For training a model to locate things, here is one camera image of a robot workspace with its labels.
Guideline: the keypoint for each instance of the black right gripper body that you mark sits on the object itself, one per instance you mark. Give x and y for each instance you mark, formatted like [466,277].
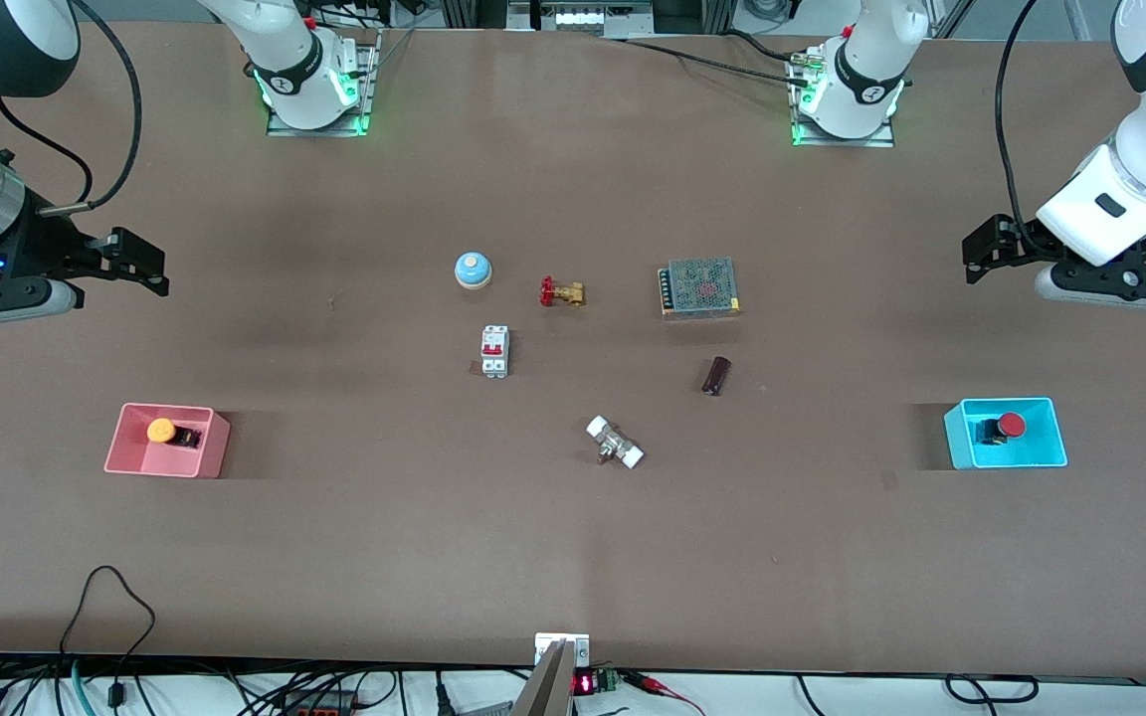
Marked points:
[36,247]

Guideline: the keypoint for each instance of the yellow push button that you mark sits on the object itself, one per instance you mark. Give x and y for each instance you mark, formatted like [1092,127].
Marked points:
[161,431]

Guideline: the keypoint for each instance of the red push button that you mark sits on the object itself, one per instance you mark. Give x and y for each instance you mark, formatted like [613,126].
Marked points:
[1011,425]

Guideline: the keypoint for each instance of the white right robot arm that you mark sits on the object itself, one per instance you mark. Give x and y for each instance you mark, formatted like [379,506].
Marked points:
[289,55]

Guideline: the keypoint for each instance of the pink plastic bin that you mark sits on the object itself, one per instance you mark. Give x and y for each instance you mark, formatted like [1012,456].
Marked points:
[135,452]

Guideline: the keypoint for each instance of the cyan plastic bin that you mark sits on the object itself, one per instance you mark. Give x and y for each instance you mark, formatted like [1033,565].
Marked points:
[1041,443]

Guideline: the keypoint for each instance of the metal mesh power supply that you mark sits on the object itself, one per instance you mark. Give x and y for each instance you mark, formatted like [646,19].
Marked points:
[700,287]

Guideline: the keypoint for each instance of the dark brown capacitor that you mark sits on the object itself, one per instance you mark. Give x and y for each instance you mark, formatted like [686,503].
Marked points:
[716,376]

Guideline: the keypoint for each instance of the blue call bell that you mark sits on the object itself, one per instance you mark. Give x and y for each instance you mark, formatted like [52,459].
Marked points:
[473,269]

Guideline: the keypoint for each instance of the white red circuit breaker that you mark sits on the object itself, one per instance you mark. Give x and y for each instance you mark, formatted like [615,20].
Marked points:
[494,351]

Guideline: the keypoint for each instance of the metal fitting with white ends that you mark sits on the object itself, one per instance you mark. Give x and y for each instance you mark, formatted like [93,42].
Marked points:
[616,444]

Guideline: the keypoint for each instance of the black box with red switches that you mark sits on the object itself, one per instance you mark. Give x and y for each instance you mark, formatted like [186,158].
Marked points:
[319,708]

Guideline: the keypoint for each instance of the red clip lead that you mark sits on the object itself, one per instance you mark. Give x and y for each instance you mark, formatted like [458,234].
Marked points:
[655,684]

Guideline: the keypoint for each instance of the red LED display module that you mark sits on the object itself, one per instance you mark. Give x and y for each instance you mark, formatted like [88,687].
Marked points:
[585,683]

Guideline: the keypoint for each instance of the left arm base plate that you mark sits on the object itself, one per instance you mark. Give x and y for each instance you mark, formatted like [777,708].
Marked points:
[871,142]

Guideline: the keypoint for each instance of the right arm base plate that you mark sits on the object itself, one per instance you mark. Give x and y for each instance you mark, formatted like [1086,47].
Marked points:
[370,89]

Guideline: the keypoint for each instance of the white device in aluminium frame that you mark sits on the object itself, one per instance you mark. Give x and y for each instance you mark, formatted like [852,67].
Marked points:
[583,18]

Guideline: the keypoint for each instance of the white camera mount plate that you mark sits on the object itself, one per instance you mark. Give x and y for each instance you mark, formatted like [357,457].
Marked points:
[545,646]

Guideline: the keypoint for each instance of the grey camera pole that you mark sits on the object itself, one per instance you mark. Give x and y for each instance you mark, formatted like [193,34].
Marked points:
[548,691]

